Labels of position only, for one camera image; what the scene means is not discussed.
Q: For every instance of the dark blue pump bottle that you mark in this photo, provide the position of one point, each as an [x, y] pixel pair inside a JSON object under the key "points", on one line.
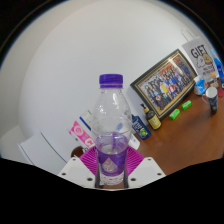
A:
{"points": [[140, 126]]}

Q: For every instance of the white refrigerator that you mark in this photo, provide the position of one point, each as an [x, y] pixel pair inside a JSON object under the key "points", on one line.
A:
{"points": [[43, 150]]}

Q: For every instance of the round red coaster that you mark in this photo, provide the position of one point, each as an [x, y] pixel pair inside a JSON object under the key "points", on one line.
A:
{"points": [[221, 92]]}

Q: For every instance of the white pink shuttlecock tube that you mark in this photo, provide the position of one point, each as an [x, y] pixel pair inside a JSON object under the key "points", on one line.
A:
{"points": [[80, 132]]}

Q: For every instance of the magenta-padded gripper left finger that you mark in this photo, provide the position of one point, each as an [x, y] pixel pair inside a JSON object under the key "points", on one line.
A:
{"points": [[77, 171]]}

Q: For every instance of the white paper gift bag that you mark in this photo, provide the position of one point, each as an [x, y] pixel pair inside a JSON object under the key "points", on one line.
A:
{"points": [[200, 56]]}

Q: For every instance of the blue tissue pack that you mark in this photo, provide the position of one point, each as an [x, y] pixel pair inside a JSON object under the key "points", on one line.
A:
{"points": [[200, 87]]}

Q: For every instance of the clear purple-capped water bottle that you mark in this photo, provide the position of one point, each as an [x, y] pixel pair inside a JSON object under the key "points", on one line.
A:
{"points": [[111, 133]]}

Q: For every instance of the framed group picture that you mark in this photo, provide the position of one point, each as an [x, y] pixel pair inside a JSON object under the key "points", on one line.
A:
{"points": [[165, 83]]}

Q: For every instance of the white blue-capped lotion bottle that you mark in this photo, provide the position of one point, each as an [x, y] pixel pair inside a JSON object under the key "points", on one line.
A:
{"points": [[135, 141]]}

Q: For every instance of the dark yellow-labelled pump bottle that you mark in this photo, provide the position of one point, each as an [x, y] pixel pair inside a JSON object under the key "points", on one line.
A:
{"points": [[153, 120]]}

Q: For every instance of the white blue paper cup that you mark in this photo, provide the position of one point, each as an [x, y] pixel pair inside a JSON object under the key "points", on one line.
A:
{"points": [[212, 100]]}

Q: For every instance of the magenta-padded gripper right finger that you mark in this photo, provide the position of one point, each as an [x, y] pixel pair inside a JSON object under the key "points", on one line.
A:
{"points": [[146, 171]]}

